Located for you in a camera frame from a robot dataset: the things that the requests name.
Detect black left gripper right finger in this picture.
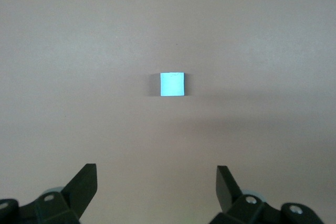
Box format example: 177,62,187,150
209,165,324,224

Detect blue foam block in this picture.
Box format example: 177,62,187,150
160,71,186,97

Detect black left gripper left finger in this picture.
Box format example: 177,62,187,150
0,164,99,224

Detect brown table cover mat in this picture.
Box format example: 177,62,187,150
0,0,336,224

